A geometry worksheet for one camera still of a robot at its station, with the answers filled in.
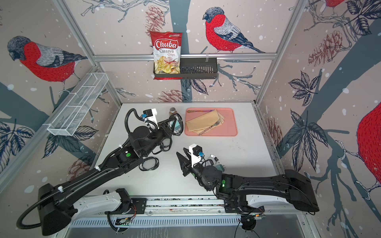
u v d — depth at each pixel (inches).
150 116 22.9
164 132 23.2
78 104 30.7
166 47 32.8
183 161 23.0
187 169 22.5
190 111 45.1
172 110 40.7
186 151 26.1
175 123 25.9
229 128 40.9
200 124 42.5
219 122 42.1
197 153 21.4
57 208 15.3
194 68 42.1
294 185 16.8
